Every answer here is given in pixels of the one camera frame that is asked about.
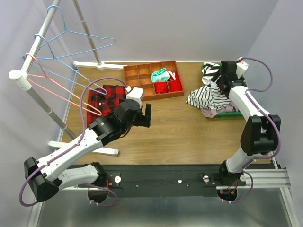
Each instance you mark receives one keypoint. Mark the red cloth right compartment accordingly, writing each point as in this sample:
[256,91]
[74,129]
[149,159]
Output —
[175,86]

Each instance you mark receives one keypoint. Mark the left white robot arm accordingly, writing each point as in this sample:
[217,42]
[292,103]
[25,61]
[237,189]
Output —
[47,175]

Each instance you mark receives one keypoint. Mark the white metal clothes rack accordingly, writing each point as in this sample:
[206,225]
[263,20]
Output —
[20,76]

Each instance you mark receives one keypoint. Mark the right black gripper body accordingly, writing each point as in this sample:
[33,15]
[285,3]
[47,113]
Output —
[220,81]

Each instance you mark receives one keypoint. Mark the red white striped sock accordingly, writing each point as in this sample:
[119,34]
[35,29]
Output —
[173,76]

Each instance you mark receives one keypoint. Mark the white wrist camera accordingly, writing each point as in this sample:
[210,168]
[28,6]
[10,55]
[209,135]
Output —
[242,66]
[135,94]

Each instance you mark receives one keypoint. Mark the mauve garment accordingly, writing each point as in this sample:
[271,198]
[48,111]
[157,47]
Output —
[211,113]

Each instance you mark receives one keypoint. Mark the aluminium frame rail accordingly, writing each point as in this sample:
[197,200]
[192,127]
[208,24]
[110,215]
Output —
[264,201]

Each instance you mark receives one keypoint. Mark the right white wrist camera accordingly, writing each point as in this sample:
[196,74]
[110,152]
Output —
[242,66]

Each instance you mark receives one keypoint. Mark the red cloth compartment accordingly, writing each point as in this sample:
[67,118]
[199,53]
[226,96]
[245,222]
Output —
[161,87]
[175,86]

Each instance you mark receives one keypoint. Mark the brown compartment tray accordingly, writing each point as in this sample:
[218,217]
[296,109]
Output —
[140,76]

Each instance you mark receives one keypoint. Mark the red cloth left compartment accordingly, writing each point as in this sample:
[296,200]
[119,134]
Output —
[161,87]

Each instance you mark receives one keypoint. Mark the green plastic bin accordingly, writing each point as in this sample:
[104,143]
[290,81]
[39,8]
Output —
[233,114]

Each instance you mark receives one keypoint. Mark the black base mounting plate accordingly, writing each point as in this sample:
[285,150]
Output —
[170,180]

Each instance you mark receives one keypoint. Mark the mint white sock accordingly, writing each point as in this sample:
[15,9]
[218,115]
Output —
[160,76]

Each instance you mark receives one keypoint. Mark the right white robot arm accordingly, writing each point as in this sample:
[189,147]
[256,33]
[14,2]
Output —
[260,138]

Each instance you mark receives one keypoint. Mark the bold striped garment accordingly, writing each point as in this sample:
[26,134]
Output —
[210,72]

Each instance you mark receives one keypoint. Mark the red black plaid shirt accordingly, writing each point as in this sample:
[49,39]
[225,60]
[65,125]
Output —
[105,103]

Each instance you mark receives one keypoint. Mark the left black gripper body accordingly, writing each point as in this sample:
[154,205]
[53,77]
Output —
[144,118]

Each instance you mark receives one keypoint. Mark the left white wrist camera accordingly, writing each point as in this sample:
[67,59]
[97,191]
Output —
[135,94]

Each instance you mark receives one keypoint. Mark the thin striped tank top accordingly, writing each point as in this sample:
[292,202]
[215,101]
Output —
[208,97]

